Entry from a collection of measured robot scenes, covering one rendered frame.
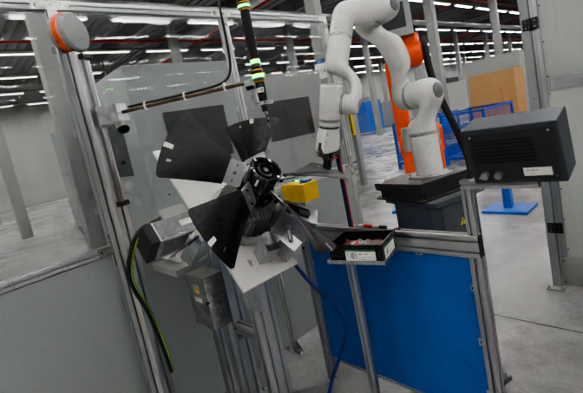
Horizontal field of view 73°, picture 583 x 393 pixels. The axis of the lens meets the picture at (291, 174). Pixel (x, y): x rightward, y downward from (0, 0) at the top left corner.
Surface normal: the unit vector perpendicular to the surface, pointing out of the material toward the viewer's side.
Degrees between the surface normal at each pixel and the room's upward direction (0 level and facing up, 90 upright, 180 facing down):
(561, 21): 90
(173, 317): 90
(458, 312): 90
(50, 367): 90
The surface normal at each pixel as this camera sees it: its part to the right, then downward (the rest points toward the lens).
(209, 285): 0.67, -0.04
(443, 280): -0.71, 0.23
